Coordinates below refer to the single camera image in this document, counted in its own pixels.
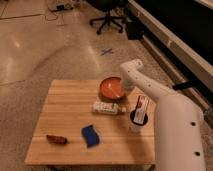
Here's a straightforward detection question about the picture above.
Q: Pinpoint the brown chili pepper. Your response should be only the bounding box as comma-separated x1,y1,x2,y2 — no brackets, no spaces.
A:
46,135,68,144

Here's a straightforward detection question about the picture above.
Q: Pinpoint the orange ceramic bowl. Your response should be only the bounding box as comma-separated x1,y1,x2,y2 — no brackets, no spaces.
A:
99,77,125,100

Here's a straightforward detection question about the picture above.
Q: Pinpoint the white plastic bottle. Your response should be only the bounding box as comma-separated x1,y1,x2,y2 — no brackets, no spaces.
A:
92,101,127,115

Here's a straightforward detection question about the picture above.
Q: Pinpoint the long white wall cabinet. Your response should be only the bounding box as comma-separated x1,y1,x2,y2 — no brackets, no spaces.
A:
128,0,213,106

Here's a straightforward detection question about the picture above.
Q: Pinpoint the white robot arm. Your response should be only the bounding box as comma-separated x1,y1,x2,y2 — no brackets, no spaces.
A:
120,59,207,171

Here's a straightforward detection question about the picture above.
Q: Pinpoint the white cup with black lid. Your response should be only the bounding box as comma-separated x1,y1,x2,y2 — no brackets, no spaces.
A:
130,110,148,133

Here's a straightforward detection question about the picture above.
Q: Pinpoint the blue sponge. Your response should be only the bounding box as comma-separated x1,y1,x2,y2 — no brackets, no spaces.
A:
81,125,100,148

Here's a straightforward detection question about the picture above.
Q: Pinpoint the black box on floor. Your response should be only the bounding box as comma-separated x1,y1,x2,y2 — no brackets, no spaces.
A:
125,22,144,40

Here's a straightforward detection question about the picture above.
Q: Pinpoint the power strip with cables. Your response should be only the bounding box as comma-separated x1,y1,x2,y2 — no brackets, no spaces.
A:
45,0,84,12

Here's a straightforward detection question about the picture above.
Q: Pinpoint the red white card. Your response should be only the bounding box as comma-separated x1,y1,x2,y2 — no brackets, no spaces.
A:
134,95,149,124

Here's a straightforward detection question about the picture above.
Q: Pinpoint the black office chair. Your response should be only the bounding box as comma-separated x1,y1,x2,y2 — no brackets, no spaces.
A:
86,0,128,36

